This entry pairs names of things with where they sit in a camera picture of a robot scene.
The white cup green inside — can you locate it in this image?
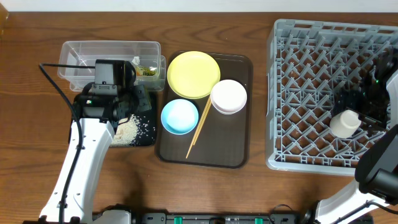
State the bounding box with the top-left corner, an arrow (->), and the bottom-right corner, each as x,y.
330,110 -> 361,138

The green orange snack wrapper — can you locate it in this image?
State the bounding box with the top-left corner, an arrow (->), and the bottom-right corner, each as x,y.
135,65 -> 157,77

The wooden chopstick left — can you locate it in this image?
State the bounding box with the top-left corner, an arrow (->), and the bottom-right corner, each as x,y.
185,98 -> 211,159

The wooden chopstick right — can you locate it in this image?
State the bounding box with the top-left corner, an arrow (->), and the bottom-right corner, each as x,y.
193,98 -> 211,145

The clear plastic waste bin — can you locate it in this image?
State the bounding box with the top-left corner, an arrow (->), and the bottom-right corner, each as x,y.
59,40 -> 166,91

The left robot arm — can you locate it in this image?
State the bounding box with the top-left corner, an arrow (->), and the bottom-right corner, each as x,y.
37,59 -> 152,224

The yellow plate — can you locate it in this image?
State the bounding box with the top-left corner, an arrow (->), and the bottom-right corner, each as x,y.
167,51 -> 221,99

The black rectangular waste tray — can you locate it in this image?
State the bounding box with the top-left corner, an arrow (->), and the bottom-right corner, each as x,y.
68,91 -> 158,149

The wooden chopstick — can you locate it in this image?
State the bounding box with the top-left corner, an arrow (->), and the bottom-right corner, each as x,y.
193,98 -> 211,145
185,98 -> 211,159

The dark brown serving tray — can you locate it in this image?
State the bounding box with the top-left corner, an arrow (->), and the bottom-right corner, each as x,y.
155,53 -> 253,169

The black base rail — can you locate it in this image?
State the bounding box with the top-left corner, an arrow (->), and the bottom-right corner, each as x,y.
93,210 -> 300,224

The pile of white rice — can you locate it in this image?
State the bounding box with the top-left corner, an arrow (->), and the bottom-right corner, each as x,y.
110,114 -> 155,147

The light blue bowl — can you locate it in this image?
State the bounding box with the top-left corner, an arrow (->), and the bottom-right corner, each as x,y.
160,99 -> 199,135

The grey dishwasher rack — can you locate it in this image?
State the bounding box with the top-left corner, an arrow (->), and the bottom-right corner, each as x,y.
266,19 -> 397,176

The white pink bowl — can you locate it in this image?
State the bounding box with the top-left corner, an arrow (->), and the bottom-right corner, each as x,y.
210,80 -> 248,114

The white tissue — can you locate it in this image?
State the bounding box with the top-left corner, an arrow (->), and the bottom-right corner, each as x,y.
132,56 -> 140,66

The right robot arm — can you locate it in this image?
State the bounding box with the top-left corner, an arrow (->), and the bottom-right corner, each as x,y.
301,49 -> 397,223

